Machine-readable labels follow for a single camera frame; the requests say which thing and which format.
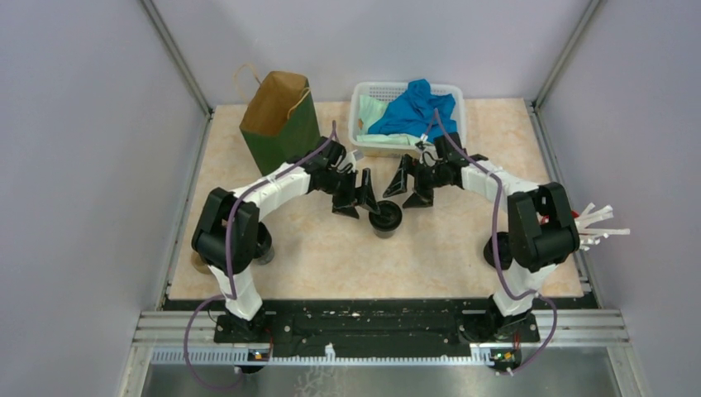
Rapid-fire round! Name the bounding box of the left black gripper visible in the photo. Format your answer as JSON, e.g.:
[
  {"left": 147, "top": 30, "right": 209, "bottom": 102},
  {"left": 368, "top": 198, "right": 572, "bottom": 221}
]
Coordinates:
[{"left": 322, "top": 168, "right": 379, "bottom": 218}]

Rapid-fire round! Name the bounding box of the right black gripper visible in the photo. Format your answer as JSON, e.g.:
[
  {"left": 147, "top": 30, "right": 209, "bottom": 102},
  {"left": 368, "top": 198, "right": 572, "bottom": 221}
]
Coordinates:
[{"left": 383, "top": 155, "right": 447, "bottom": 210}]

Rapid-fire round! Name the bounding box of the dark coffee cup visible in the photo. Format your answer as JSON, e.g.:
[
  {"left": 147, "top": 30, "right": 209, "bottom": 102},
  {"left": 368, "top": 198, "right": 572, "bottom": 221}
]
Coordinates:
[
  {"left": 254, "top": 222, "right": 275, "bottom": 265},
  {"left": 368, "top": 200, "right": 403, "bottom": 240}
]

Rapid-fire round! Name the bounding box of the green brown paper bag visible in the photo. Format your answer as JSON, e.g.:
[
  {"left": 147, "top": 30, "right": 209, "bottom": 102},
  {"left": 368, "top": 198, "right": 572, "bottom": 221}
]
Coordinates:
[{"left": 233, "top": 64, "right": 322, "bottom": 175}]

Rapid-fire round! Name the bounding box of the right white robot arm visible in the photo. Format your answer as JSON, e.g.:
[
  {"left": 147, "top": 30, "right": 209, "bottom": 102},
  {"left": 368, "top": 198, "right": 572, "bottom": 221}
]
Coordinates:
[{"left": 383, "top": 132, "right": 580, "bottom": 341}]

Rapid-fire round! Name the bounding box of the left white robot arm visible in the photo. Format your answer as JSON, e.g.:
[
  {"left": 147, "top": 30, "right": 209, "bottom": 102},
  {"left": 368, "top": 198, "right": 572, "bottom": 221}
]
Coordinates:
[{"left": 191, "top": 137, "right": 379, "bottom": 342}]

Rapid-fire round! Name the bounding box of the blue cloth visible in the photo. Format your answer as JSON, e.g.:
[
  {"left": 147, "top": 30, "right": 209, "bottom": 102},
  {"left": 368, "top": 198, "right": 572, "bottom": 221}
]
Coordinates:
[{"left": 368, "top": 79, "right": 460, "bottom": 143}]

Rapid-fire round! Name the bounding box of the light green cloth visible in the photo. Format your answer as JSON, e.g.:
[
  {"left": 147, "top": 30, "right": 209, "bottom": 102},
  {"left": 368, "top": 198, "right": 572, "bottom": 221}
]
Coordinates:
[{"left": 356, "top": 94, "right": 420, "bottom": 146}]

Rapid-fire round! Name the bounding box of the cardboard cup carrier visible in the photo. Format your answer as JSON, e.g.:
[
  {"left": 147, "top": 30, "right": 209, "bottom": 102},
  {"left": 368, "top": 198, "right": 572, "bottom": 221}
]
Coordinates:
[{"left": 190, "top": 252, "right": 212, "bottom": 275}]

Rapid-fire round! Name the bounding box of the white cable duct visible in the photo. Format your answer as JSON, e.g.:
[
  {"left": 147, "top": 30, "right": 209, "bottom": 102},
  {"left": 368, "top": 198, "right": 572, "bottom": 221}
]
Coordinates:
[{"left": 150, "top": 344, "right": 516, "bottom": 366}]

